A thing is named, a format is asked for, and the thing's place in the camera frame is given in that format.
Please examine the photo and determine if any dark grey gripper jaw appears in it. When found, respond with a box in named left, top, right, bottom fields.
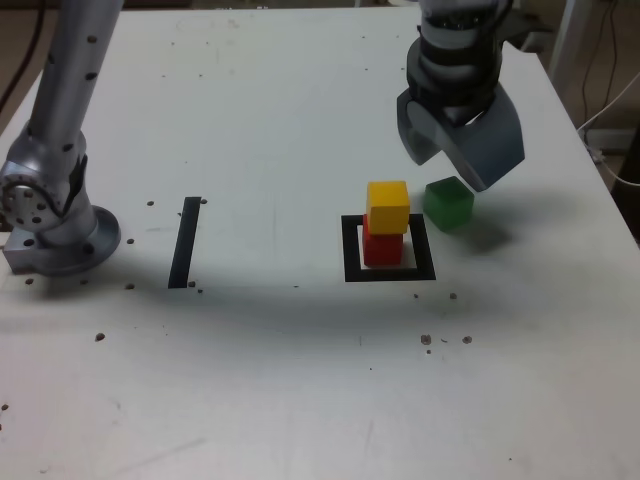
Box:
left=397, top=89, right=454, bottom=167

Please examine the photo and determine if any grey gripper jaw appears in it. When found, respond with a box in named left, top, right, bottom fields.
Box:
left=444, top=93, right=527, bottom=194

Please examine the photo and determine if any green cube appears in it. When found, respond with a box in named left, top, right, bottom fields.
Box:
left=422, top=175, right=476, bottom=233

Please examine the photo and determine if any yellow cube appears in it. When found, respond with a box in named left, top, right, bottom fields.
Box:
left=366, top=180, right=411, bottom=235

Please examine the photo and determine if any red cube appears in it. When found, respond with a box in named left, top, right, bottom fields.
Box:
left=362, top=214, right=405, bottom=267

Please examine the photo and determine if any black tape square outline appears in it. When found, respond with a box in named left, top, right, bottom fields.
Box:
left=340, top=213, right=437, bottom=283

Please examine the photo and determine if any black tape strip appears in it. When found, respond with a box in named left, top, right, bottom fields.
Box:
left=167, top=196, right=202, bottom=290

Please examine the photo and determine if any white cable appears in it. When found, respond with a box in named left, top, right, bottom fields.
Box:
left=578, top=72, right=640, bottom=187

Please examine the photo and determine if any white frame post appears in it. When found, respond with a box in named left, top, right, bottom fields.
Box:
left=548, top=0, right=591, bottom=96

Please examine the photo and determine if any black hanging cable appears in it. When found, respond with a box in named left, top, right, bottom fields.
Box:
left=581, top=0, right=621, bottom=129

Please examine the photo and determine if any dark background cable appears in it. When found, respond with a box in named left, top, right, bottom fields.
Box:
left=0, top=0, right=47, bottom=111

